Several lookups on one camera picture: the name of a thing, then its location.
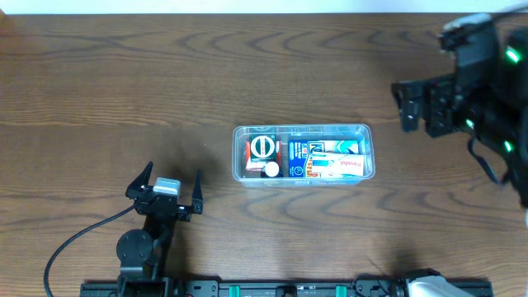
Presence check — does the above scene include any clear plastic container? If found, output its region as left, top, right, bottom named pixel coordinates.
left=232, top=124, right=375, bottom=187

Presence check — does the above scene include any red medicine box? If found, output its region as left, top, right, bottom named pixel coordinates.
left=245, top=141, right=282, bottom=172

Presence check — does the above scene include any white Panadol box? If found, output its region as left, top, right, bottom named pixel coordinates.
left=311, top=152, right=365, bottom=176

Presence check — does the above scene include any blue fever patch box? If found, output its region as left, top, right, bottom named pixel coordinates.
left=288, top=140, right=364, bottom=178

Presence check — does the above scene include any green round-label balm box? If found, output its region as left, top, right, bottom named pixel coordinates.
left=249, top=134, right=276, bottom=160

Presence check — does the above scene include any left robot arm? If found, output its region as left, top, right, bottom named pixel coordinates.
left=116, top=163, right=203, bottom=297

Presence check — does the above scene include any dark bottle white cap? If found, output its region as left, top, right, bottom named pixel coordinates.
left=261, top=161, right=284, bottom=178

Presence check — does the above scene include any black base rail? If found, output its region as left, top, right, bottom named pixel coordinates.
left=80, top=278, right=494, bottom=297

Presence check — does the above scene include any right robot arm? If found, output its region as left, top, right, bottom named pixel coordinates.
left=391, top=9, right=527, bottom=208

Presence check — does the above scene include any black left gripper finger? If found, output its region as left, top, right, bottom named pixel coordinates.
left=125, top=161, right=153, bottom=200
left=191, top=172, right=203, bottom=215

